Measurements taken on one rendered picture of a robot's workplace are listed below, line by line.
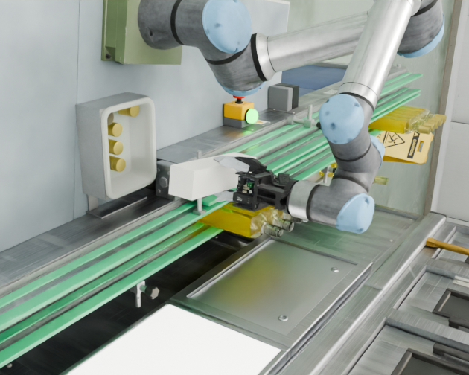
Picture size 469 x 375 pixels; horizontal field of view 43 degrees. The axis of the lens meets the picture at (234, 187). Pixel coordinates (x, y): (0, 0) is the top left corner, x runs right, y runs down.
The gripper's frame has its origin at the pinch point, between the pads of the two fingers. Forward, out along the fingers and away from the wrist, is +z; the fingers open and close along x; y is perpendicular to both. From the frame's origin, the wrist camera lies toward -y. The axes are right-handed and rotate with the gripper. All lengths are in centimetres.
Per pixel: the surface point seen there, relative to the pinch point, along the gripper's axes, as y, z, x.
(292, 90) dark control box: -80, 26, -13
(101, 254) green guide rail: 15.7, 18.7, 19.7
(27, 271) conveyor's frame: 32.4, 22.7, 20.1
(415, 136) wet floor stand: -365, 60, 36
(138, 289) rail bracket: 9.3, 12.8, 28.3
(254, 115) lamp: -53, 24, -6
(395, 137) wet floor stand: -360, 74, 38
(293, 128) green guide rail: -69, 18, -2
